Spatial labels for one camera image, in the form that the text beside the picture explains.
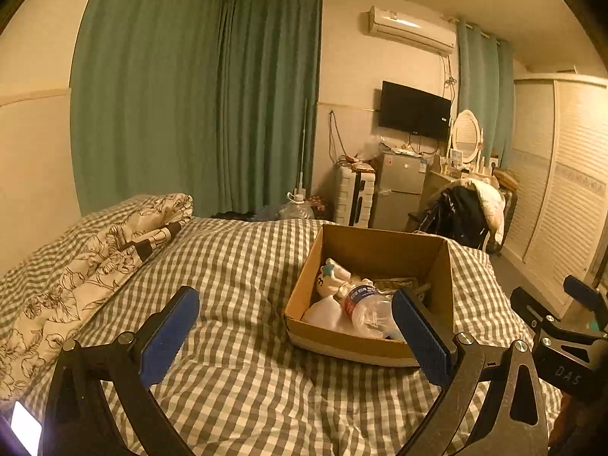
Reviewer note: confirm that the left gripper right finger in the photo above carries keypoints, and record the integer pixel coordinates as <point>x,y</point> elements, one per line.
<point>512,419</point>

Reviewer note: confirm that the brown cardboard box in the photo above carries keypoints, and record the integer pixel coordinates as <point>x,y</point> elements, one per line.
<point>371,255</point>

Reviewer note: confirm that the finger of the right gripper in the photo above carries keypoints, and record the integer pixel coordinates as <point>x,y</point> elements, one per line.
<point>589,298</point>
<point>534,314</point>

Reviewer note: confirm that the white oval vanity mirror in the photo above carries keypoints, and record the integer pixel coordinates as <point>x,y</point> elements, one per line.
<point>465,140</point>

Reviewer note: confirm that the dark suitcase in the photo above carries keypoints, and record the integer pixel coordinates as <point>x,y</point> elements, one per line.
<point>510,199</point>

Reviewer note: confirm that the floral patterned folded blanket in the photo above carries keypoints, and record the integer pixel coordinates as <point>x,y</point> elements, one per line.
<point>52,294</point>

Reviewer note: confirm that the small green curtain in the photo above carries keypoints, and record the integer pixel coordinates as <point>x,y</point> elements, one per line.
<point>486,86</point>

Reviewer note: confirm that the large green curtain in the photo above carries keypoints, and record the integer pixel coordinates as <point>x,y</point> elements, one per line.
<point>214,98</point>

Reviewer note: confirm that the white plush toy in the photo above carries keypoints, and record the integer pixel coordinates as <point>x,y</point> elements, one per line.
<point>333,280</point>

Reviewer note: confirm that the grey checkered bed duvet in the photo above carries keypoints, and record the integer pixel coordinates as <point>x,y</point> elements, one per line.
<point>239,386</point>

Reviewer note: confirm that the white air conditioner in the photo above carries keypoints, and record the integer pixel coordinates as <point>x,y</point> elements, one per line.
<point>411,30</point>

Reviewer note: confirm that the silver mini fridge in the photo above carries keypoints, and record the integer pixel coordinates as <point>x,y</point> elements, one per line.
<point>398,187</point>

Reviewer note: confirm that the large clear water jug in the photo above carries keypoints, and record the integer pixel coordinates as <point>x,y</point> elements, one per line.
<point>297,207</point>

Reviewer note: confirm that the silver foil blister pack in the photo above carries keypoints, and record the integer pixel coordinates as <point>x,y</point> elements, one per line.
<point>389,286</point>

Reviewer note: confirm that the white suitcase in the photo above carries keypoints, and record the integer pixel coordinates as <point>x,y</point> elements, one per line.
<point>354,191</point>

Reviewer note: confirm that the black jacket on chair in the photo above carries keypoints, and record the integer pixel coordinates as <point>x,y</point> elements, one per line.
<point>456,214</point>

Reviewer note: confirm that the clear plastic water bottle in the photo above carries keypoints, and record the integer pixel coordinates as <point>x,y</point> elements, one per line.
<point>371,314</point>

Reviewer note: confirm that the white cloth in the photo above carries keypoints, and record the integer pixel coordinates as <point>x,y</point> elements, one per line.
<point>328,314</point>

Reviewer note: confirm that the white louvered wardrobe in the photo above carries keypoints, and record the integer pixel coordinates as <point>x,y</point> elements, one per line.
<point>558,155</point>

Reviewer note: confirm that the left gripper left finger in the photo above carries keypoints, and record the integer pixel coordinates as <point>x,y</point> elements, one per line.
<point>77,418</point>

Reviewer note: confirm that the white coat on chair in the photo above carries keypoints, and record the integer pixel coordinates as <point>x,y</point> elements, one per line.
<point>492,204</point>

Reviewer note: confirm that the black wall television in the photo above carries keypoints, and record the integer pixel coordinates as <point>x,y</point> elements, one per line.
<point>413,111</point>

